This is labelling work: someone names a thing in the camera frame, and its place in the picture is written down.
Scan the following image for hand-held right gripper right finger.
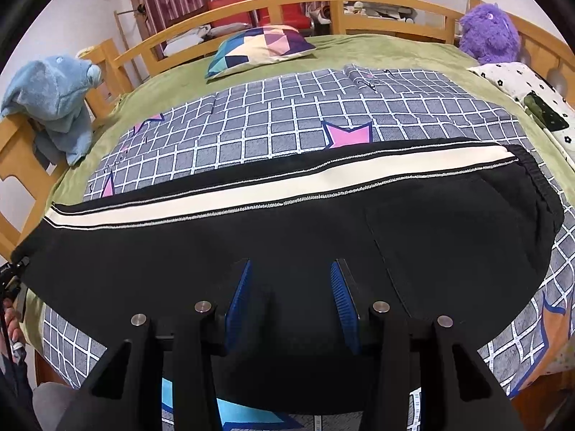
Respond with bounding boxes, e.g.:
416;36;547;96
330;258;537;431

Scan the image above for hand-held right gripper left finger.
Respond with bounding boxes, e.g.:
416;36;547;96
56;258;275;431

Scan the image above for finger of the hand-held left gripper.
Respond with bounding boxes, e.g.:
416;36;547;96
0;256;30;301

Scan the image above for black pants with white stripe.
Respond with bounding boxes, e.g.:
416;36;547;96
11;137;566;414

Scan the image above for person's left hand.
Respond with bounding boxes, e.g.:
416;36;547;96
4;307;25;363

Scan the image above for person's leg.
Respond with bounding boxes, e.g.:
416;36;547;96
32;381;88;431

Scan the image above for blue fleece garment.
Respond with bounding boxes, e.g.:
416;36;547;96
0;54;103;167

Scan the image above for grey grid blanket with stars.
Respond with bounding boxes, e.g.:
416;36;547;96
42;66;575;431

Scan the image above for pale dotted bed sheet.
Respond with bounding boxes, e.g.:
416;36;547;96
541;323;575;375

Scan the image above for geometric patterned pillow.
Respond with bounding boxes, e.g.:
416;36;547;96
206;26;317;80

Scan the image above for green fleece blanket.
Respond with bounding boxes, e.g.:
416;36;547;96
20;33;575;369

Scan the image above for wooden coat rack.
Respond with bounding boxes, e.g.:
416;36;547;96
114;2;150;82

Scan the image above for white folded bedding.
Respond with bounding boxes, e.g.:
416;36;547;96
164;24;245;57

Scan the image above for white floral pillow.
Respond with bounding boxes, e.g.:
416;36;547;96
467;60;575;167

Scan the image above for red chair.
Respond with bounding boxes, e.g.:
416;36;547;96
207;0;252;28
256;0;312;33

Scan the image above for pile of white household clutter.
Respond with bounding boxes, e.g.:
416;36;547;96
344;1;418;24

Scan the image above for purple plush toy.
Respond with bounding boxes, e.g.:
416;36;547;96
458;3;524;66

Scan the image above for wooden bed frame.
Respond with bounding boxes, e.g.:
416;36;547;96
0;0;575;389

